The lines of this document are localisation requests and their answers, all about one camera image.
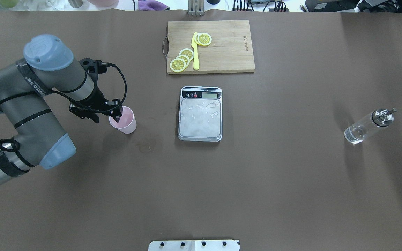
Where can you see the purple cloth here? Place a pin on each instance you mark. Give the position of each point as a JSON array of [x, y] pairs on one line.
[[151, 5]]

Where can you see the silver digital kitchen scale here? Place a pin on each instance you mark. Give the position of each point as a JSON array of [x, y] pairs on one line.
[[200, 114]]

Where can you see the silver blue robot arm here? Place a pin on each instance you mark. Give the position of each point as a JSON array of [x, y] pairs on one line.
[[30, 134]]

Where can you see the yellow plastic knife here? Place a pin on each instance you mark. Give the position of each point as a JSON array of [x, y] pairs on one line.
[[194, 45]]

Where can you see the white camera mast with base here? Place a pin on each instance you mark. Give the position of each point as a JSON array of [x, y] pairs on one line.
[[195, 245]]

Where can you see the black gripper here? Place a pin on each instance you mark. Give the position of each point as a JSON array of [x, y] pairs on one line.
[[98, 96]]

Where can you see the aluminium frame post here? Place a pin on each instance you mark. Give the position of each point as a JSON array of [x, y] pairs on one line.
[[196, 8]]

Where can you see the lemon slice group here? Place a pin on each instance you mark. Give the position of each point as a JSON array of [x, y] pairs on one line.
[[187, 52], [185, 59], [177, 66]]

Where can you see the lemon slice far single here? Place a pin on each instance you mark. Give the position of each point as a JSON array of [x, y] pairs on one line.
[[203, 39]]

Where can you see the pink plastic cup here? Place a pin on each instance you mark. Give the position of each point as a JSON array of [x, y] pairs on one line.
[[127, 122]]

